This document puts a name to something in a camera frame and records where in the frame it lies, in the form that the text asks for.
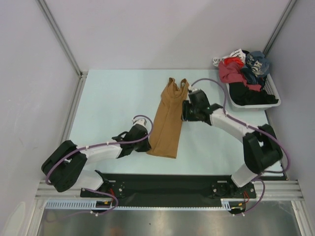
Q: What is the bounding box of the left aluminium frame post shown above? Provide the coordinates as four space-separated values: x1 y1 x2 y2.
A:
35 0 83 78

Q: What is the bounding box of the red garment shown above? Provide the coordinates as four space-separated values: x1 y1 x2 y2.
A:
223 57 244 67

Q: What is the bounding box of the white black printed garment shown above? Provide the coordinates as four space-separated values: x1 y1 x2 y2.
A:
212 49 246 67

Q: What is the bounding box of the tan ribbed tank top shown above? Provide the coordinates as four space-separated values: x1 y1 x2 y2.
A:
147 78 189 159

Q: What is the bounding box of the aluminium frame post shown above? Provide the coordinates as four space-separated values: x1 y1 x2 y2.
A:
35 0 83 78
263 0 298 57

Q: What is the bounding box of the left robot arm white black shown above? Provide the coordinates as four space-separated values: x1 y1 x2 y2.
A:
41 118 151 197

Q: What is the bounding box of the grey plastic laundry basket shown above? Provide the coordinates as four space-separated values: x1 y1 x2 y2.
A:
225 74 281 111

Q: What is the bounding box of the pink garment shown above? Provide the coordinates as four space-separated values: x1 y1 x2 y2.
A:
218 61 246 85

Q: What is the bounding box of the left side aluminium rail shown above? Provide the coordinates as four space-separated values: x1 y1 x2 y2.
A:
60 71 88 144

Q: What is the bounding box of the front aluminium frame rail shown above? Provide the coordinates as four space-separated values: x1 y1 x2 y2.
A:
35 180 304 201

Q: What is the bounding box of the white slotted cable duct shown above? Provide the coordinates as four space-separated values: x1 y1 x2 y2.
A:
45 199 247 211

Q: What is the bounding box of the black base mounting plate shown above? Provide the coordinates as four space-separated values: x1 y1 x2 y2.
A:
80 172 256 207

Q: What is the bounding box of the right aluminium frame post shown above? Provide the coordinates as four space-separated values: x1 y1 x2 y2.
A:
263 0 298 57

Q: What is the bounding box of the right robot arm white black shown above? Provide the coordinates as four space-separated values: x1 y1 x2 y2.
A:
182 89 283 197

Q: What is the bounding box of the blue printed garment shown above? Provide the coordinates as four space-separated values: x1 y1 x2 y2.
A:
241 51 271 87

